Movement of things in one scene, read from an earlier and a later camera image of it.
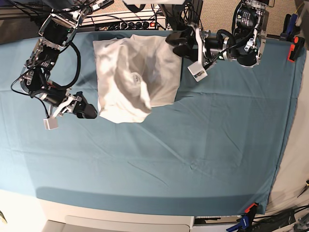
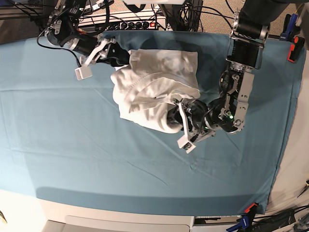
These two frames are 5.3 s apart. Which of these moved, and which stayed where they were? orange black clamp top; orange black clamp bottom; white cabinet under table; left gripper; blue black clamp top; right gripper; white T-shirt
Moved: white T-shirt; right gripper; left gripper
Stayed: blue black clamp top; orange black clamp bottom; orange black clamp top; white cabinet under table
